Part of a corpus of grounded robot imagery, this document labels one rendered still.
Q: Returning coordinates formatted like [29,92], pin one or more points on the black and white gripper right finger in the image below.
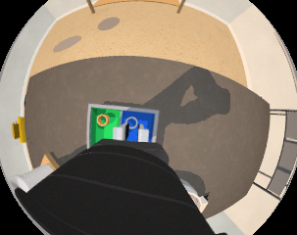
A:
[142,134]

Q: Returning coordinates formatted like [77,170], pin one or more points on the short bronze cylinder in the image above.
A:
[100,122]

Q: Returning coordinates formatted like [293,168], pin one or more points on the grey two-compartment bin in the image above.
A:
[118,115]

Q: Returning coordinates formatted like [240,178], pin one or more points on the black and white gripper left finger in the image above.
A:
[121,132]

